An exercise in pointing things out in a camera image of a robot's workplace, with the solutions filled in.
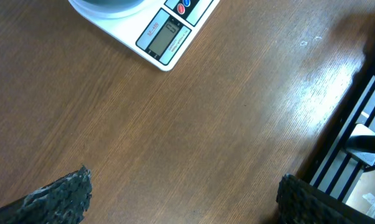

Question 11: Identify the white digital kitchen scale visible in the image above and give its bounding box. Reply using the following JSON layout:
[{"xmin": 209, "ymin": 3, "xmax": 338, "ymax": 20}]
[{"xmin": 69, "ymin": 0, "xmax": 219, "ymax": 72}]

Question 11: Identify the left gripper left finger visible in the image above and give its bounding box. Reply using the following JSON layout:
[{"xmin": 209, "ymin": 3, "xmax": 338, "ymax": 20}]
[{"xmin": 0, "ymin": 166, "xmax": 92, "ymax": 224}]

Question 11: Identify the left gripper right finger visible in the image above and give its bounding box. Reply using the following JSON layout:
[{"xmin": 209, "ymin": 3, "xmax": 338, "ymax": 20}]
[{"xmin": 276, "ymin": 174, "xmax": 375, "ymax": 224}]

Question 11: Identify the metal base frame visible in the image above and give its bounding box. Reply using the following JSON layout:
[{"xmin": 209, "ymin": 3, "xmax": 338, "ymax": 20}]
[{"xmin": 298, "ymin": 56, "xmax": 375, "ymax": 219}]

